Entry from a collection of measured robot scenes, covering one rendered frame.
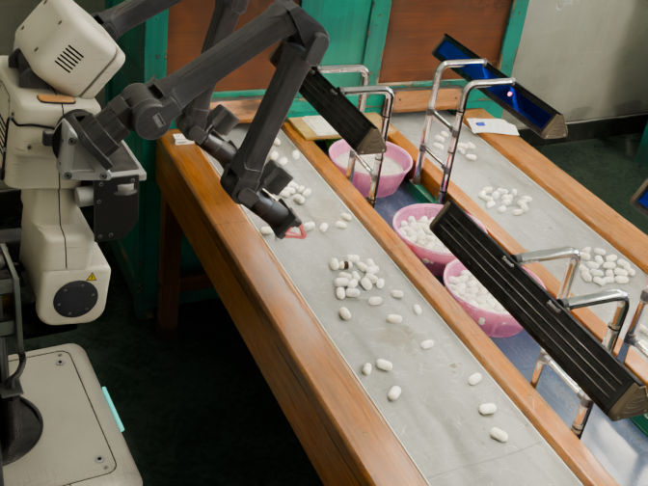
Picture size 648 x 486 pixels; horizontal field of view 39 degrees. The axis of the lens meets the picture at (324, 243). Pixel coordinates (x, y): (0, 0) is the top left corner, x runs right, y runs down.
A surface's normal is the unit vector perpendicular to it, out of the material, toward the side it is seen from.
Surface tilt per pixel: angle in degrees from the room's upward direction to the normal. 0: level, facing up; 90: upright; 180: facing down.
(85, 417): 0
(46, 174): 90
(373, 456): 0
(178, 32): 90
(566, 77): 90
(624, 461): 0
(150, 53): 90
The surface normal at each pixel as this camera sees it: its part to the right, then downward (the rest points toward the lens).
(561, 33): 0.47, 0.51
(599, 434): 0.12, -0.84
